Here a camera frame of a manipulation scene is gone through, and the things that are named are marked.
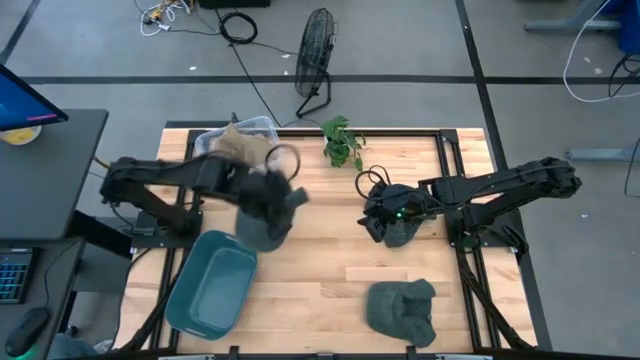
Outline black aluminium table frame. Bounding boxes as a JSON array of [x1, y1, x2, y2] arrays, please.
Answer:
[[117, 119, 539, 360]]

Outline grey desk foot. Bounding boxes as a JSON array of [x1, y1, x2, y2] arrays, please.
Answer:
[[566, 145, 640, 162]]

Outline black fan power cable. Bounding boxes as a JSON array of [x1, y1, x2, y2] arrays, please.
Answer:
[[214, 7, 284, 129]]

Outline clear plastic bin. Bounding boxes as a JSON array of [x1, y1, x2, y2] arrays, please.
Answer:
[[192, 115, 282, 169]]

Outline black floor cables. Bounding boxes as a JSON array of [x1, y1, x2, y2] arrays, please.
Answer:
[[607, 52, 640, 99]]

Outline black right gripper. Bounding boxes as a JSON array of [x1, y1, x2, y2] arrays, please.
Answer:
[[358, 182, 435, 244]]

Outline white cable bundle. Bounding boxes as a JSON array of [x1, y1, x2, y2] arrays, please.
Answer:
[[138, 0, 187, 37]]

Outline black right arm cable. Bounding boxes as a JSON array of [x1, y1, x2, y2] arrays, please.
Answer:
[[354, 164, 396, 202]]

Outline long white cable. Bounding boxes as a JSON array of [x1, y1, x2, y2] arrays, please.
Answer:
[[562, 0, 640, 104]]

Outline black box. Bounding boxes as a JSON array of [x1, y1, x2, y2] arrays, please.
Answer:
[[197, 0, 271, 10]]

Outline black floor fan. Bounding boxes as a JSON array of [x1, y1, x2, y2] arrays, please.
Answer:
[[293, 6, 337, 120]]

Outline tan cloth baseball cap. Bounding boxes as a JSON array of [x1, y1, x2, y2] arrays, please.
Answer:
[[213, 124, 275, 169]]

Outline computer monitor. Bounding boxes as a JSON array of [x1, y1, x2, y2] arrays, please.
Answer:
[[0, 63, 70, 133]]

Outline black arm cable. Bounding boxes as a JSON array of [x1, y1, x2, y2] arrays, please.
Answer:
[[263, 143, 302, 182], [354, 164, 396, 202]]

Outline backlit black keyboard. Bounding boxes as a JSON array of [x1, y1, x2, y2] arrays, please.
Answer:
[[0, 248, 30, 305]]

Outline blue object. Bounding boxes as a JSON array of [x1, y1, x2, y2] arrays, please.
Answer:
[[599, 0, 640, 55]]

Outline black computer mouse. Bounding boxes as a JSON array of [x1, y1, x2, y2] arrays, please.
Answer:
[[4, 306, 52, 358]]

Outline olive cloth baseball cap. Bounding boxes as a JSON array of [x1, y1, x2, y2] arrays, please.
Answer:
[[383, 219, 426, 250], [365, 278, 438, 349], [234, 187, 311, 254]]

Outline black desk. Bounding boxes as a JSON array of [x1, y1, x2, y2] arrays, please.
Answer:
[[0, 108, 110, 360]]

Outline grey desk leg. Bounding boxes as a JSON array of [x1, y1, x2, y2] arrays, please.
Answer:
[[523, 0, 619, 34]]

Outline teal plastic bin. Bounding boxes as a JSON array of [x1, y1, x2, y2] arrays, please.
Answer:
[[164, 229, 259, 342]]

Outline yellow round disc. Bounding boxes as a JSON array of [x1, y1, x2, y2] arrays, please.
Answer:
[[0, 125, 43, 147]]

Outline green potted plant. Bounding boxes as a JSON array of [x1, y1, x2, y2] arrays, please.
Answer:
[[320, 114, 370, 173]]

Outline coiled black cable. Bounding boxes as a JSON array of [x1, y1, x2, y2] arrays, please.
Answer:
[[218, 10, 259, 45]]

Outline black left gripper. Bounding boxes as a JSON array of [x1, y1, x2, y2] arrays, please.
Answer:
[[237, 168, 296, 240]]

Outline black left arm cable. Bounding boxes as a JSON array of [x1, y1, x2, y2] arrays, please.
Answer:
[[263, 143, 302, 182]]

